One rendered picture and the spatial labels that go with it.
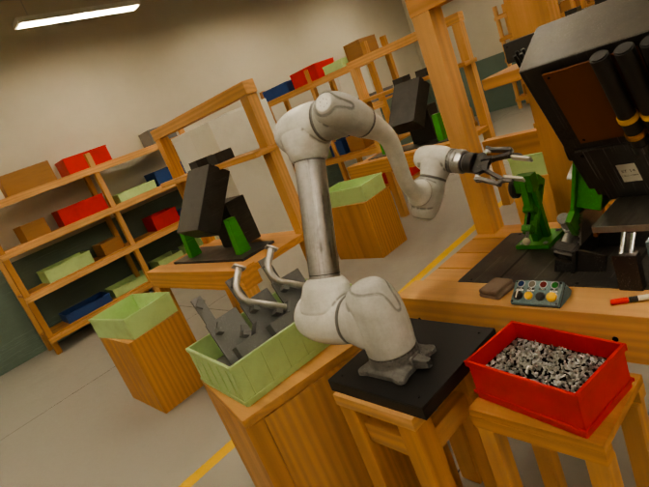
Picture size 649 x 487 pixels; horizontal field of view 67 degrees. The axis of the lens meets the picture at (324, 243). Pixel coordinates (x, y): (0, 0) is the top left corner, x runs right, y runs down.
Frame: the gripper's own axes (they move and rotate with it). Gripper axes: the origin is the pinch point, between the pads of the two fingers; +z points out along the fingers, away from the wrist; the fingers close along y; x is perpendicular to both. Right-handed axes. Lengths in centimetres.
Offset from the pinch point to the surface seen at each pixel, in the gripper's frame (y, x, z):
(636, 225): -19, -21, 43
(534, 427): -74, -25, 37
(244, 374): -100, -30, -56
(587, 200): -9.2, -4.5, 25.3
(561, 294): -38.2, -4.7, 27.0
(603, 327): -44, -4, 40
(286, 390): -101, -18, -46
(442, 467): -95, -16, 16
